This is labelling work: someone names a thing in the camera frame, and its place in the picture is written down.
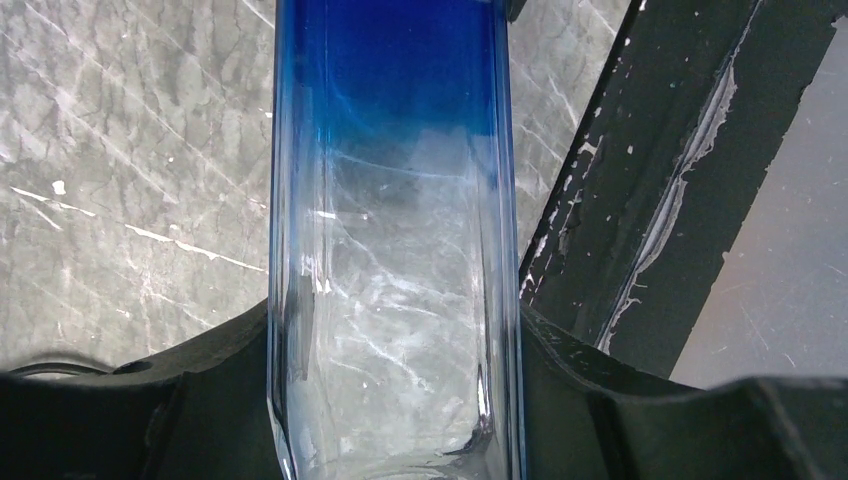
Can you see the blue label clear bottle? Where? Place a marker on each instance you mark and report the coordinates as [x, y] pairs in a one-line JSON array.
[[393, 317]]

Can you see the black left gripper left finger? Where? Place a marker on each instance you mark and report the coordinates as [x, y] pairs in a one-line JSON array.
[[195, 411]]

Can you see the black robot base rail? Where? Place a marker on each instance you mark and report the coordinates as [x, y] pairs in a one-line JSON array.
[[689, 112]]

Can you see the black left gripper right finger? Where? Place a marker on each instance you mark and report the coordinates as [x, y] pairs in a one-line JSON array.
[[590, 416]]

